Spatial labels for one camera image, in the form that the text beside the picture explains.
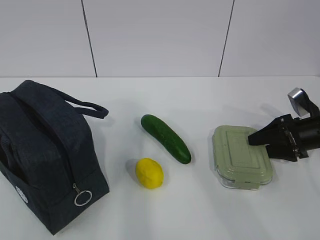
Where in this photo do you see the green cucumber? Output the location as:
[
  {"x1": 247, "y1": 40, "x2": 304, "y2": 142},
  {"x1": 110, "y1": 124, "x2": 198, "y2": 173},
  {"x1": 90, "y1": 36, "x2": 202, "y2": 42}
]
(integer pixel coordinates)
[{"x1": 140, "y1": 114, "x2": 192, "y2": 165}]

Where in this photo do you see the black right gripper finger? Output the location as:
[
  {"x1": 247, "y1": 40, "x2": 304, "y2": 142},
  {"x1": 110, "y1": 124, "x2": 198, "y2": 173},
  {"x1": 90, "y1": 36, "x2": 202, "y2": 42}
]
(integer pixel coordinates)
[
  {"x1": 248, "y1": 117, "x2": 292, "y2": 146},
  {"x1": 265, "y1": 144, "x2": 298, "y2": 162}
]

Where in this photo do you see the green lid glass container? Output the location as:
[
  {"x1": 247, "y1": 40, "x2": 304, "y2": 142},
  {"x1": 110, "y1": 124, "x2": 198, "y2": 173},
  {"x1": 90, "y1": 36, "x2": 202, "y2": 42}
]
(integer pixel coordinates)
[{"x1": 212, "y1": 125, "x2": 274, "y2": 190}]

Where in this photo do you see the dark blue insulated bag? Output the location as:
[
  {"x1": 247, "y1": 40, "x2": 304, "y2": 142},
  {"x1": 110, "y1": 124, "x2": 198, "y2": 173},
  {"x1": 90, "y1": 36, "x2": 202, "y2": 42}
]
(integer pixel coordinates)
[{"x1": 0, "y1": 80, "x2": 110, "y2": 235}]

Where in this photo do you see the yellow lemon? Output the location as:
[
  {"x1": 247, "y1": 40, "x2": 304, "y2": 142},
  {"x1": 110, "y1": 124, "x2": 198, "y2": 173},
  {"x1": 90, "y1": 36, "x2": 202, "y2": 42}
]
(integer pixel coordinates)
[{"x1": 135, "y1": 158, "x2": 164, "y2": 189}]

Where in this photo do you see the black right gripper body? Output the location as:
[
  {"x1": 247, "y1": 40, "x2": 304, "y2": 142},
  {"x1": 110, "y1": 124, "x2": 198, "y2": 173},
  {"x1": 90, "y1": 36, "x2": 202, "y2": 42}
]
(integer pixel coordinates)
[{"x1": 281, "y1": 114, "x2": 320, "y2": 161}]

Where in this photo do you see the silver zipper pull ring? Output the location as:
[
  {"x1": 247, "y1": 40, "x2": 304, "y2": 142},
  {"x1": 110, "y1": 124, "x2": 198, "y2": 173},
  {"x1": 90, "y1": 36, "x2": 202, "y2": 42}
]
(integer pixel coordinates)
[{"x1": 72, "y1": 183, "x2": 93, "y2": 207}]

